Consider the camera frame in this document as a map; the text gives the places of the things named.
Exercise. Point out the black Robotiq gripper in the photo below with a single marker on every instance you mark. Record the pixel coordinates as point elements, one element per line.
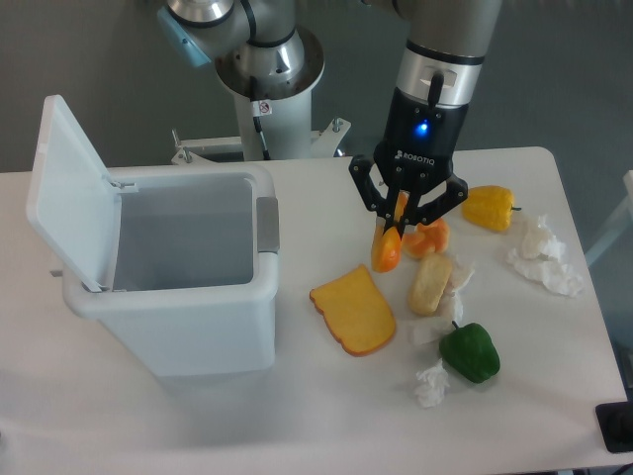
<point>414,155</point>

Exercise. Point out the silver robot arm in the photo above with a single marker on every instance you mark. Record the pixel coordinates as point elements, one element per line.
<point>447,42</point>

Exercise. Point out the black device at edge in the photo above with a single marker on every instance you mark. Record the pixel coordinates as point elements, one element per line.
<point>615,423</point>

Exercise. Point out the yellow toast slice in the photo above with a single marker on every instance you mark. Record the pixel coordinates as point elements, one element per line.
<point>355,312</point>

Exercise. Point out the orange knotted bread roll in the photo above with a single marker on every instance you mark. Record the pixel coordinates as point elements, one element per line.
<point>425,240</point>

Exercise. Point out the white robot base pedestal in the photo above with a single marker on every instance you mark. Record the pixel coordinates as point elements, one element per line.
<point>272,91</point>

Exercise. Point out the large crumpled white tissue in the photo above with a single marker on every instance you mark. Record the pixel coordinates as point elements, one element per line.
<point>540,258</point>

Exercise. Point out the crumpled tissue under bread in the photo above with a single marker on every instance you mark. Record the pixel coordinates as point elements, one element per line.
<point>449,310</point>

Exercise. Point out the white trash can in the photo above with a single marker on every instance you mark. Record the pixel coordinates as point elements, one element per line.
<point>193,286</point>

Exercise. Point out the green bell pepper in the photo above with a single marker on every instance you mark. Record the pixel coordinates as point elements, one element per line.
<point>470,351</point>

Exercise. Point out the white trash can lid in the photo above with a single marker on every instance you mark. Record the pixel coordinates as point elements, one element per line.
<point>74,203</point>

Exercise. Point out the small crumpled white tissue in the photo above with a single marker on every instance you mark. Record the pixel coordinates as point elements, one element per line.
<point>431,385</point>

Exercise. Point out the yellow bell pepper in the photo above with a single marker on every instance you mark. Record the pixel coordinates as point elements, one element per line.
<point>490,207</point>

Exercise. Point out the small rectangular bread roll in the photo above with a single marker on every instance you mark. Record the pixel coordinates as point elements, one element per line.
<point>429,283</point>

